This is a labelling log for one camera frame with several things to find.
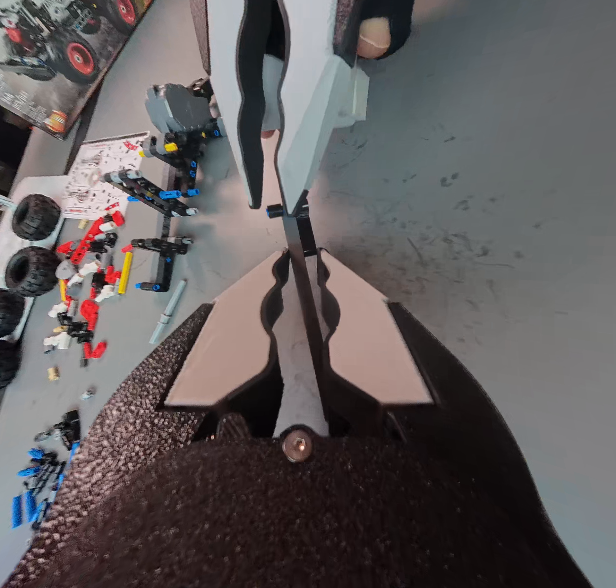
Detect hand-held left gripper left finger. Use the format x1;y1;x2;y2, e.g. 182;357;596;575
165;248;292;410

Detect black rubber tyres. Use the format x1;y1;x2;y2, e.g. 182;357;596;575
0;176;68;343

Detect pile of blue black pins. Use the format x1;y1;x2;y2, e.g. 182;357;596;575
11;446;73;531

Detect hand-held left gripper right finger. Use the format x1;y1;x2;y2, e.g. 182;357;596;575
315;248;435;410

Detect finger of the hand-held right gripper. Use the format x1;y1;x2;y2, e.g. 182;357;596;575
277;0;371;215
204;0;273;209

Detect white sticker sheet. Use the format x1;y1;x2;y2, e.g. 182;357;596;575
62;132;151;221

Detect black rubber toy tyre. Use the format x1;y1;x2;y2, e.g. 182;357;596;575
0;340;22;390
12;193;63;241
0;290;26;338
4;246;62;298

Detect person's right hand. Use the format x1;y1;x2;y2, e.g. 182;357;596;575
358;16;392;60

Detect grey toy axle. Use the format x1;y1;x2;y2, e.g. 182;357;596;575
148;280;187;344

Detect yellow toy axle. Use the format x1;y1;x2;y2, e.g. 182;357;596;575
117;251;134;294

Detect pile of red white black pieces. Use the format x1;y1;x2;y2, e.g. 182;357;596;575
42;210;135;368

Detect small black connector cluster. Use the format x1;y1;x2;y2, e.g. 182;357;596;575
34;409;81;450

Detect grey black toy chassis assembly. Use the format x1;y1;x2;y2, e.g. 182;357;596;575
103;78;225;294

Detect long dark toy beam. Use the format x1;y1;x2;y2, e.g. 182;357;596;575
283;189;332;437

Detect long red angled beam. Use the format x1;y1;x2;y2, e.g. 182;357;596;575
57;215;125;256

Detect monster truck toy box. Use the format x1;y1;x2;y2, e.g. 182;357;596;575
0;0;167;142

